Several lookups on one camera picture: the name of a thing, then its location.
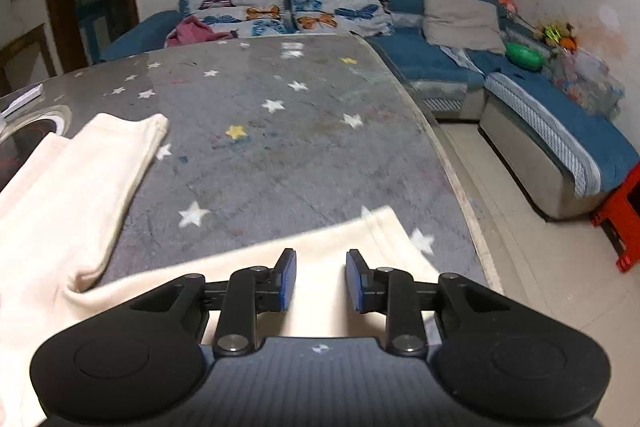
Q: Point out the red plastic stool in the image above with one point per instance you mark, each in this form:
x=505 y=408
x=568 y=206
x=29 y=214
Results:
x=618 y=216

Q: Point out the left butterfly pillow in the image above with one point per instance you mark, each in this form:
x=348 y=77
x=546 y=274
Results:
x=243 y=18

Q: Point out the right butterfly pillow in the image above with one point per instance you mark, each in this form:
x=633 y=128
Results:
x=364 y=18

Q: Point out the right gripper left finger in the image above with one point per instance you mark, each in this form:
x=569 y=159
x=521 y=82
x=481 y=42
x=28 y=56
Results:
x=284 y=276

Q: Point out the green round toy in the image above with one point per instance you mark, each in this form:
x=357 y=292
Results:
x=524 y=57

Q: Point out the clear toy storage box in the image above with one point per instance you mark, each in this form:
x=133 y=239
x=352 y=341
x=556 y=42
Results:
x=586 y=80

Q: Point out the grey star tablecloth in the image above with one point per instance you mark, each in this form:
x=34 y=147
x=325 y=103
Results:
x=277 y=136

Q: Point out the butterfly pillow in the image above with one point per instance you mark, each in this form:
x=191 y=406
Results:
x=364 y=18
x=243 y=18

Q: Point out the built-in induction cooker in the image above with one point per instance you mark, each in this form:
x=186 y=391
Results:
x=20 y=138

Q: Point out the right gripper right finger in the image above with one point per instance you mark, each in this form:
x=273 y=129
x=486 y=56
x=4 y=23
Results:
x=358 y=281

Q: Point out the white paper stack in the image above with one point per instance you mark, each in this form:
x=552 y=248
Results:
x=22 y=100

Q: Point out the cream fleece garment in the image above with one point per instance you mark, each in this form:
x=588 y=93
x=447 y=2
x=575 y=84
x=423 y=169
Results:
x=90 y=222

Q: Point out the grey cushion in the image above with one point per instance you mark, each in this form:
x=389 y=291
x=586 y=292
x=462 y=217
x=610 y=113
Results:
x=465 y=24

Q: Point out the yellow orange plush toys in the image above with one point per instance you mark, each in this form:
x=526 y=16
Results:
x=558 y=35

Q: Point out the blue corner sofa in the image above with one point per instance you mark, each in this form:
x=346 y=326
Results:
x=566 y=161

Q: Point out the pink cloth on sofa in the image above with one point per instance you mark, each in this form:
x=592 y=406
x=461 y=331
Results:
x=191 y=30

